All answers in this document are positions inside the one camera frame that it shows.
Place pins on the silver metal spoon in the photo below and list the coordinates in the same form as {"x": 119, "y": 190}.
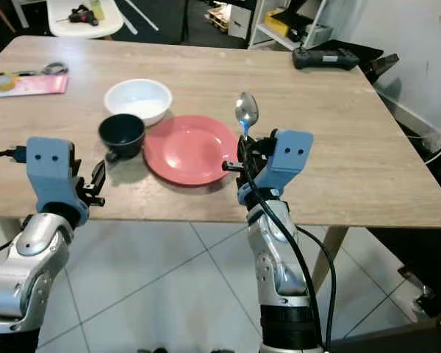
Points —
{"x": 246, "y": 110}

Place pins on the dark blue cup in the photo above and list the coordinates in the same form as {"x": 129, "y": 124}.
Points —
{"x": 122, "y": 132}

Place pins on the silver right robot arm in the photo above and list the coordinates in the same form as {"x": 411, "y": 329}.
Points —
{"x": 279, "y": 257}

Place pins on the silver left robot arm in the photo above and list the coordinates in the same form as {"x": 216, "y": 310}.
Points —
{"x": 29, "y": 257}

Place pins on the pink plate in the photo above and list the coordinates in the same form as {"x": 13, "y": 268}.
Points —
{"x": 191, "y": 151}

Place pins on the white bowl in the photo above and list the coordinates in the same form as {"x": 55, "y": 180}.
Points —
{"x": 138, "y": 97}

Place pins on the pink paper packet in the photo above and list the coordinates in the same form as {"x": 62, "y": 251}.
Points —
{"x": 40, "y": 84}

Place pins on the wooden table leg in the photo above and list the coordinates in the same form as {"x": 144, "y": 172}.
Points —
{"x": 332, "y": 250}

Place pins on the black handheld controller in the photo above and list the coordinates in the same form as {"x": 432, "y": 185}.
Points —
{"x": 323, "y": 60}

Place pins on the white storage box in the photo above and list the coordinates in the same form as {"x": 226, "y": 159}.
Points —
{"x": 240, "y": 23}

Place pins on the yellow box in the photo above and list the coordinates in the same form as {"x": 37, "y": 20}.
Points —
{"x": 275, "y": 23}

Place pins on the yellow tape roll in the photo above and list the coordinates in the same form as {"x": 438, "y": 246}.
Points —
{"x": 4, "y": 82}

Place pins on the white shelf unit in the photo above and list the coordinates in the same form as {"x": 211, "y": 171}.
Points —
{"x": 316, "y": 18}

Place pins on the white chair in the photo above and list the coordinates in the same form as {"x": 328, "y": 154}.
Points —
{"x": 106, "y": 28}

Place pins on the black folding phone holder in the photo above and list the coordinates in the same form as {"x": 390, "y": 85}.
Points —
{"x": 386, "y": 65}

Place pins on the black power drill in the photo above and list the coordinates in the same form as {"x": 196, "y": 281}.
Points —
{"x": 84, "y": 15}

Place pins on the yellow green bottle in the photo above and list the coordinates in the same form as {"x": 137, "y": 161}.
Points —
{"x": 97, "y": 7}

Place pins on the dark wheeled furniture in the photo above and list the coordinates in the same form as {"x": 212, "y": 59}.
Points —
{"x": 411, "y": 257}

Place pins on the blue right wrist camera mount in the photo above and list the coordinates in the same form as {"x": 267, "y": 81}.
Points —
{"x": 290, "y": 154}

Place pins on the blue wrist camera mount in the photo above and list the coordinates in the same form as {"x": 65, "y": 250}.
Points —
{"x": 290, "y": 154}
{"x": 48, "y": 165}

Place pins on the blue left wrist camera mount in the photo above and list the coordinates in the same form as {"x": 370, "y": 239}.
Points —
{"x": 48, "y": 165}

